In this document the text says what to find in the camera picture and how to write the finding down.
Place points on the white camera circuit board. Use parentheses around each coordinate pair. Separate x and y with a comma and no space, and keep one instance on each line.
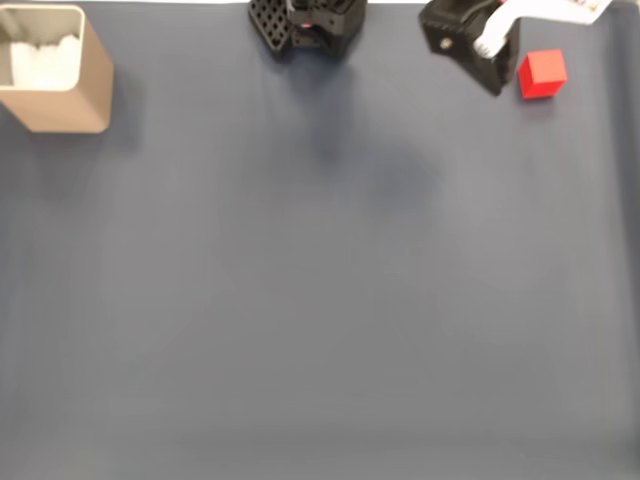
(500,27)

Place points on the beige open box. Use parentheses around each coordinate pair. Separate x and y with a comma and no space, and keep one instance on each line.
(70,110)

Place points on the red cube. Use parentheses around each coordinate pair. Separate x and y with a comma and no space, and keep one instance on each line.
(542,75)

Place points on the white padding material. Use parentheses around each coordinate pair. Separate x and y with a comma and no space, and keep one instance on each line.
(45,62)

